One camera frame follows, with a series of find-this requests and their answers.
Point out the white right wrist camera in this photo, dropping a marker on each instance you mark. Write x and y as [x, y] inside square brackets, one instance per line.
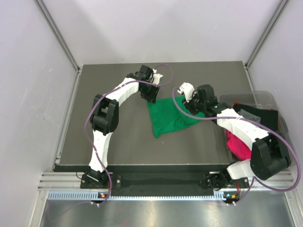
[187, 90]

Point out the clear plastic storage bin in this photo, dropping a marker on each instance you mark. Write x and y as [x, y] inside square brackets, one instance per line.
[259, 100]

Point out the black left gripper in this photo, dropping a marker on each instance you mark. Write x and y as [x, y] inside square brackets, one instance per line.
[151, 98]

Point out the aluminium corner post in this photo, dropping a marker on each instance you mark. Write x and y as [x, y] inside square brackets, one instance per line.
[265, 34]
[57, 34]

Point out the left aluminium corner post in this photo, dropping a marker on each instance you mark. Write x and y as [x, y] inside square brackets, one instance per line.
[57, 34]

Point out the black folded t-shirt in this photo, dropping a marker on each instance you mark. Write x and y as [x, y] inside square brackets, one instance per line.
[269, 118]

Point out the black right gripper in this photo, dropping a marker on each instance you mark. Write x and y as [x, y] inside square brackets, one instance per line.
[188, 105]

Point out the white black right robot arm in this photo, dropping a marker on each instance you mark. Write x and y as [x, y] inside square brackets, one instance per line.
[269, 155]

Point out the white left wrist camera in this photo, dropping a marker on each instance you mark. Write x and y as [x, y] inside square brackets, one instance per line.
[156, 77]

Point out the grey t-shirt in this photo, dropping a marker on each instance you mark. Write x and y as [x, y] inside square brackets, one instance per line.
[249, 116]

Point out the grey slotted cable duct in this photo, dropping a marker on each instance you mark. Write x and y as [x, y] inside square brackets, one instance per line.
[100, 196]

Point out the green t-shirt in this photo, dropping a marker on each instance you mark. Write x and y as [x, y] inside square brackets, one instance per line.
[166, 118]

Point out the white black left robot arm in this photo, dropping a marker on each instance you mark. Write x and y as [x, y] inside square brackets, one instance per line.
[104, 116]

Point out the right aluminium corner post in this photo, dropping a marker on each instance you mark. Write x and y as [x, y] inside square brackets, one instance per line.
[265, 34]

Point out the aluminium front frame rail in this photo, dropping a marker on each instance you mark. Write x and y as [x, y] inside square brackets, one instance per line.
[69, 181]

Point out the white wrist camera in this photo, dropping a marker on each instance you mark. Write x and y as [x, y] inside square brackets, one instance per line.
[156, 77]
[187, 90]

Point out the pink t-shirt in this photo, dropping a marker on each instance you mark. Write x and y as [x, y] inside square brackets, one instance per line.
[237, 147]

